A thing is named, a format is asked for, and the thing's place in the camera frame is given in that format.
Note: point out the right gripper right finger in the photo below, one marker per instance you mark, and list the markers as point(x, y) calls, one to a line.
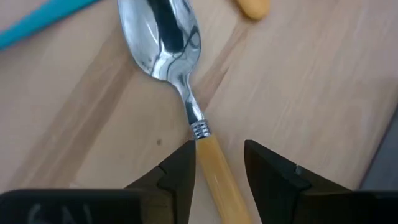
point(270, 180)

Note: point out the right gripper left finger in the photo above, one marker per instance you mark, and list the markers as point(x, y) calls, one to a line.
point(177, 174)

